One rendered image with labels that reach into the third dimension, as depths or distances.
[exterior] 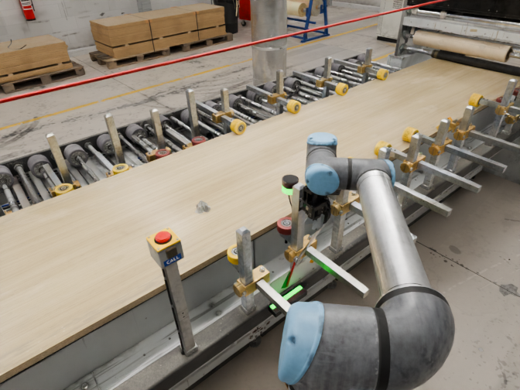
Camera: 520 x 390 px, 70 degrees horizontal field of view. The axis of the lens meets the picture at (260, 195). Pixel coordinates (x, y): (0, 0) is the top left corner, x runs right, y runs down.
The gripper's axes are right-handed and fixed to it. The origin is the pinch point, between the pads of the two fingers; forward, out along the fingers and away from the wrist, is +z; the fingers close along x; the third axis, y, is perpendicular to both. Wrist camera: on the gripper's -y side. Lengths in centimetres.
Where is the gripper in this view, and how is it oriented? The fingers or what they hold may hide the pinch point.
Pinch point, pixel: (318, 226)
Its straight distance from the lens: 135.4
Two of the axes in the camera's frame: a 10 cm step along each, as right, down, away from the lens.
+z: 0.2, 8.1, 5.9
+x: 6.3, 4.4, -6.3
